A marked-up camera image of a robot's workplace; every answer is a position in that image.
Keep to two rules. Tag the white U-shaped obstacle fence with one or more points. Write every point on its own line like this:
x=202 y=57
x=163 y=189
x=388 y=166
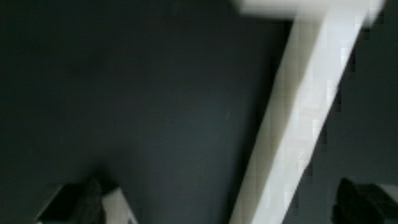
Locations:
x=328 y=24

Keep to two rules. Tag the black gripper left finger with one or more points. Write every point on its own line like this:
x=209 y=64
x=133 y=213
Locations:
x=76 y=206

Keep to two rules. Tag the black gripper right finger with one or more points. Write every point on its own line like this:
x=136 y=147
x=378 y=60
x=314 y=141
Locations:
x=367 y=203

